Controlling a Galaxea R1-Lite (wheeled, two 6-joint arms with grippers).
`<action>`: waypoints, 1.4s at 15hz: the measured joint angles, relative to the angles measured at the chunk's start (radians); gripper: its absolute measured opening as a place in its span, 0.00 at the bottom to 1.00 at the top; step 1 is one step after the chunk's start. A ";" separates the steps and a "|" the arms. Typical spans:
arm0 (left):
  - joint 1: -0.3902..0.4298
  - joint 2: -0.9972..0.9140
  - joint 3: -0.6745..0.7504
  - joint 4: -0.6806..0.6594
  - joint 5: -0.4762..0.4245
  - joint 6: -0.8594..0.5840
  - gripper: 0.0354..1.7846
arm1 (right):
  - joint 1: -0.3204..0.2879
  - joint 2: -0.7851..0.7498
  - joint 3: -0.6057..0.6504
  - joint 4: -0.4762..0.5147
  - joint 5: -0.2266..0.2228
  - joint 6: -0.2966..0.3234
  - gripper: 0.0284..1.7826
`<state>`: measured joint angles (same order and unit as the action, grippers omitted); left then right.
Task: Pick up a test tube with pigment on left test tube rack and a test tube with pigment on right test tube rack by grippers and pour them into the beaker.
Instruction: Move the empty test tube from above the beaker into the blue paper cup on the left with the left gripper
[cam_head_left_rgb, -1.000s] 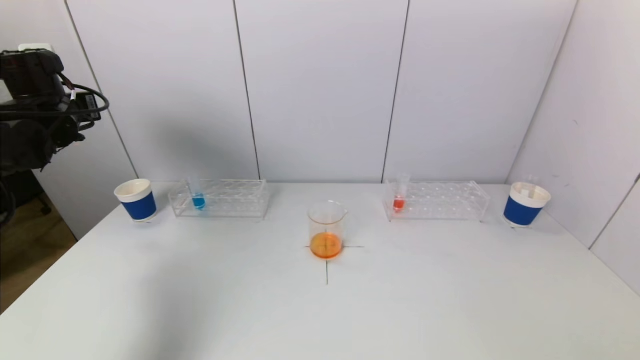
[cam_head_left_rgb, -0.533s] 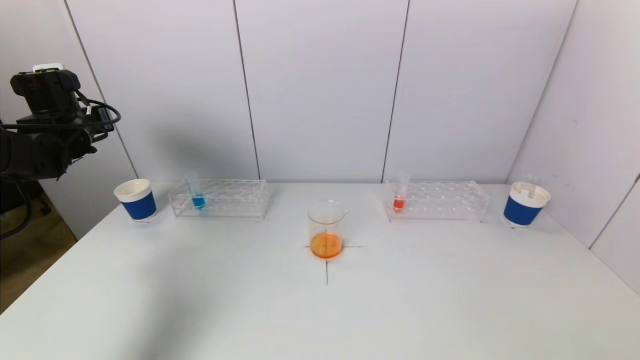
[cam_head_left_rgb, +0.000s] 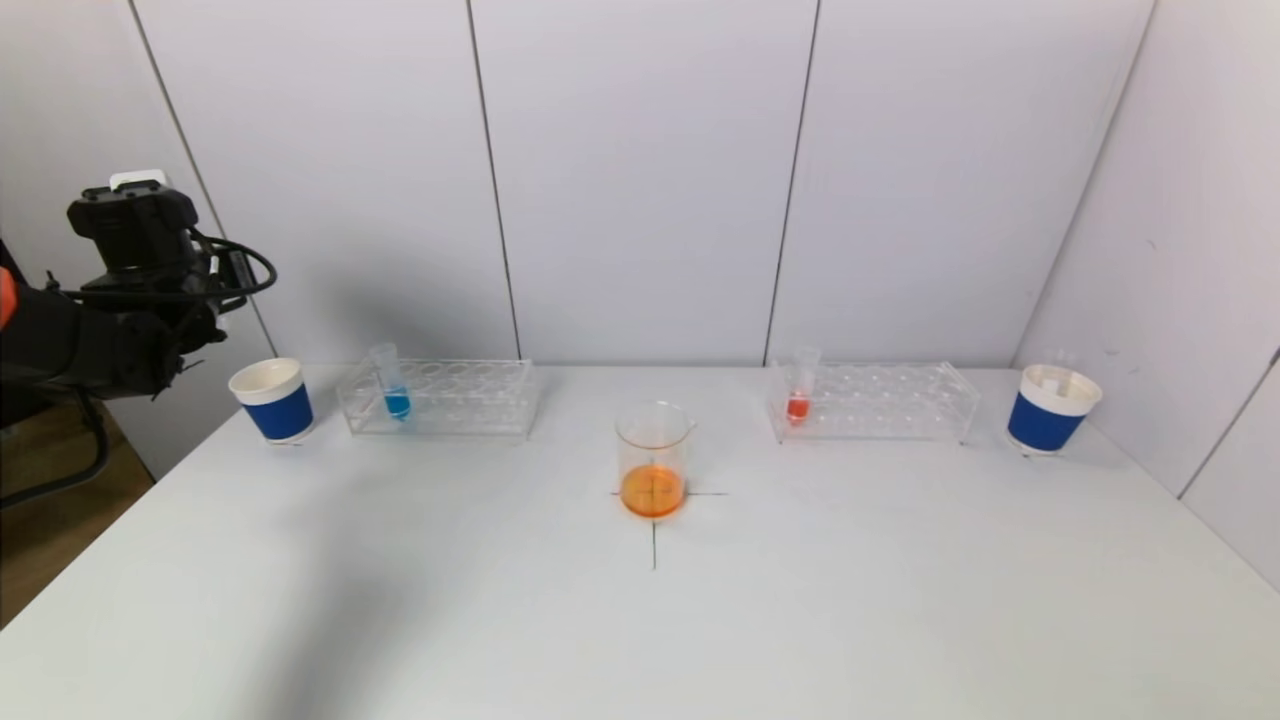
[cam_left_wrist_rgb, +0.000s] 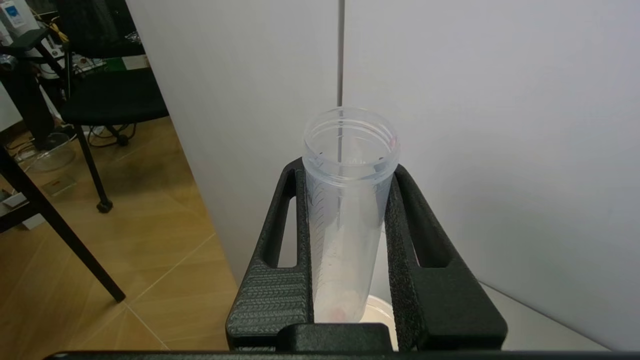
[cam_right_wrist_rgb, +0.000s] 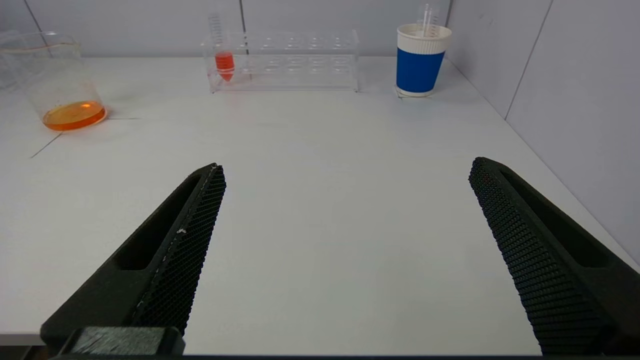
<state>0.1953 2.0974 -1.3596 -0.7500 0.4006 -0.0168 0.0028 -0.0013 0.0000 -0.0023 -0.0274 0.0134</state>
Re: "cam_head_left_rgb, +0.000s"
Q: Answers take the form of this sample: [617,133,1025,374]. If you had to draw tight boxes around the clear glass beaker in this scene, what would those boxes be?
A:
[614,401,698,521]

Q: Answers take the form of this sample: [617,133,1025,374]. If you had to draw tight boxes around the test tube with red pigment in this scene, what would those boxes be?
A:
[785,345,823,425]

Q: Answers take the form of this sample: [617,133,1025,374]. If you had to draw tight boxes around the clear acrylic test tube rack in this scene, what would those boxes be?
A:
[337,358,541,439]
[766,360,981,444]

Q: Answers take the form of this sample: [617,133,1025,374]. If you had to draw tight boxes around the test tube with blue pigment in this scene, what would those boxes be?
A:
[367,342,414,422]

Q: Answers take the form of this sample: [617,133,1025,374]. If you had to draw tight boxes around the blue and white paper cup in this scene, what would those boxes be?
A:
[229,358,317,445]
[1005,363,1104,458]

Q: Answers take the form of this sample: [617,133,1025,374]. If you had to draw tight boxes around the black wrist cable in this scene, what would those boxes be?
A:
[188,231,279,303]

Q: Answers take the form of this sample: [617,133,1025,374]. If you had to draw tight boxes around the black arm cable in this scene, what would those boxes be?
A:
[0,392,113,509]

